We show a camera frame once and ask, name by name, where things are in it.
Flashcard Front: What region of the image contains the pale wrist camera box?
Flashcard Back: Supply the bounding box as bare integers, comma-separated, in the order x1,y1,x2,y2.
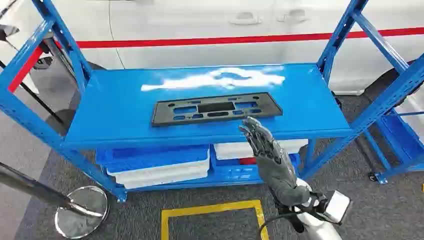
325,190,352,224

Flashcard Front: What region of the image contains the thin black stand pole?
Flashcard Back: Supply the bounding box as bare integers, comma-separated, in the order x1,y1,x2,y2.
0,60,65,125

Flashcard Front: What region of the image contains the blue metal cart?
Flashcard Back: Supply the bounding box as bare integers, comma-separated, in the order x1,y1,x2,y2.
363,109,424,185

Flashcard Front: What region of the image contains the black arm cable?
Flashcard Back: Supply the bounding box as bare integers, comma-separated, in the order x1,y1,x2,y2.
256,211,299,240

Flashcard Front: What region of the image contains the short red barrier belt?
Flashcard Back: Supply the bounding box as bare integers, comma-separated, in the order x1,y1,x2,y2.
7,45,44,94

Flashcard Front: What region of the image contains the yellow floor tape square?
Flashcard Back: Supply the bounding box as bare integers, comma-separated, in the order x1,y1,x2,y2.
160,199,270,240

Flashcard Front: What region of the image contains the black plastic plate frame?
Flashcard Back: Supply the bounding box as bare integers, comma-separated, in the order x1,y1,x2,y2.
151,92,284,128

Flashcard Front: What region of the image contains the blue plastic crate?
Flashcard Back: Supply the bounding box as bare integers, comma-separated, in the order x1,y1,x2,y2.
209,149,301,185
95,145,211,167

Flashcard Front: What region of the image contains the dark stanchion post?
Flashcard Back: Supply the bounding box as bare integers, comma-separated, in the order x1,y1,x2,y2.
41,31,79,81

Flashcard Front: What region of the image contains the white car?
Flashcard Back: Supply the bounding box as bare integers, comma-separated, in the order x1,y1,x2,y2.
0,0,424,98

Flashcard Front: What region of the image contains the long red barrier belt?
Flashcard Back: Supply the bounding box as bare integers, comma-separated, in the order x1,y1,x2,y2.
54,27,424,50

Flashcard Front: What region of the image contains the blue metal shelf rack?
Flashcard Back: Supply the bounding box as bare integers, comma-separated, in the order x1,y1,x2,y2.
0,0,424,204

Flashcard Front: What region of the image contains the black car wheel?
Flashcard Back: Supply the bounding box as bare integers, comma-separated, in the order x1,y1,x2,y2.
362,60,424,108

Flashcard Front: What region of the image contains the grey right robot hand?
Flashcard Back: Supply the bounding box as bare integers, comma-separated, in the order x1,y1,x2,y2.
238,115,312,207

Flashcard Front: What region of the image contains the chrome stanchion with round base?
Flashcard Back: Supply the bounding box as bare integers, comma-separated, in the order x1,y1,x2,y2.
0,161,110,240

